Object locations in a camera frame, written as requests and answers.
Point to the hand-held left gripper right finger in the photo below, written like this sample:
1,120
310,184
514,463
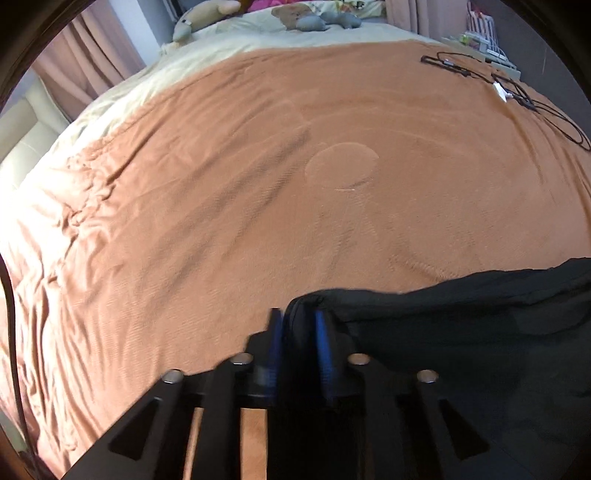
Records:
325,350

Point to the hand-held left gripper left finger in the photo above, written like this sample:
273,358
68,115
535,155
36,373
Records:
274,344

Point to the black pants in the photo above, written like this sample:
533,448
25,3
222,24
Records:
461,323

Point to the orange blanket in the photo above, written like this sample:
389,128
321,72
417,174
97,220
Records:
277,184

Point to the cream bed sheet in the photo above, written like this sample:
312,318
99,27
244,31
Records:
207,50

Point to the white adapter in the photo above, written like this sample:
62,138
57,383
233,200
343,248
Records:
502,91

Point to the grey plush toy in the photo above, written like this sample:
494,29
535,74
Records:
311,23
344,19

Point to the cream padded headboard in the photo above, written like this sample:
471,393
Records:
27,129

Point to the brown teddy bear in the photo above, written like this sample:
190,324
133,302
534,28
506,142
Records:
288,14

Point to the beige plush toy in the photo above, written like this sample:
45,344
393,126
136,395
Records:
203,16

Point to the pink curtain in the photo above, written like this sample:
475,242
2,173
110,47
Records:
406,14
87,64

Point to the cream nightstand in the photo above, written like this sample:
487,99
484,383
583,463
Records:
489,55

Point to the pink fluffy plush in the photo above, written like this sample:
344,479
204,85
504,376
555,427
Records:
272,3

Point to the white printed pillow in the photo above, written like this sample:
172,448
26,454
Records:
346,7

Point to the pink white striped holder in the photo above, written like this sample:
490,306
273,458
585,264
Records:
482,23

